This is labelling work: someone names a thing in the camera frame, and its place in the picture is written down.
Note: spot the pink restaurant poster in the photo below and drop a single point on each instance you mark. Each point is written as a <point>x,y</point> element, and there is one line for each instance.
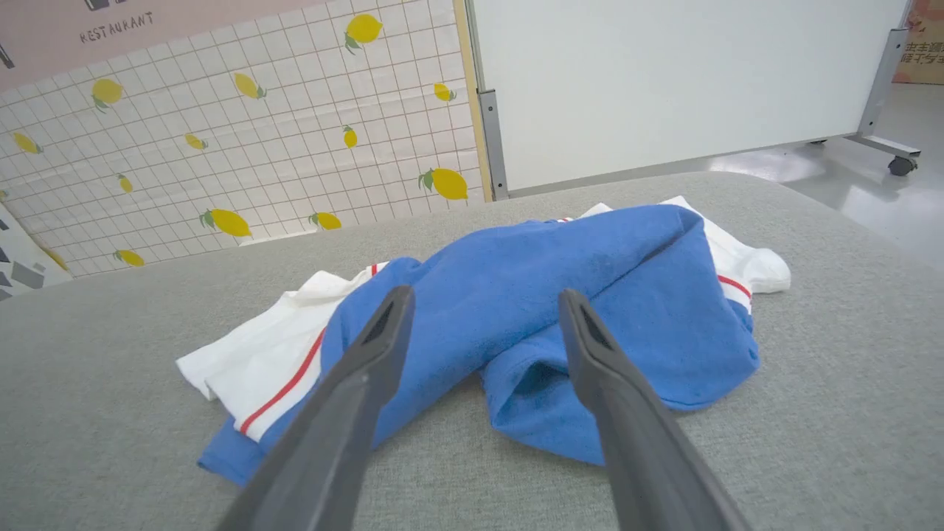
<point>147,29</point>

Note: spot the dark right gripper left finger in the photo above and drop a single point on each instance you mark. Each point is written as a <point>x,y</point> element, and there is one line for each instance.
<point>332,442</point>

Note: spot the lemon print partition panel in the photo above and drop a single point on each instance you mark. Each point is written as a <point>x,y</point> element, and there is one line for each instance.
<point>295,147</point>

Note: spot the brown cardboard box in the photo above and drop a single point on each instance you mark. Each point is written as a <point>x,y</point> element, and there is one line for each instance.
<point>922,44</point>

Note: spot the blue and white shirt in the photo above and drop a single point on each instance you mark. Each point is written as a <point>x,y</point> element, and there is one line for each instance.
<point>516,295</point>

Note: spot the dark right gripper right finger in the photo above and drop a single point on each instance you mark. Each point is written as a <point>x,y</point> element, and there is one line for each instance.
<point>641,457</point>

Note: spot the white rolling whiteboard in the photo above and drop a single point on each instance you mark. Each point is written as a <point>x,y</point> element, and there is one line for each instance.
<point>664,81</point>

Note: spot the white grey patterned board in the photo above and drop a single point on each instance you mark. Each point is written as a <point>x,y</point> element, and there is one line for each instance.
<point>22,265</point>

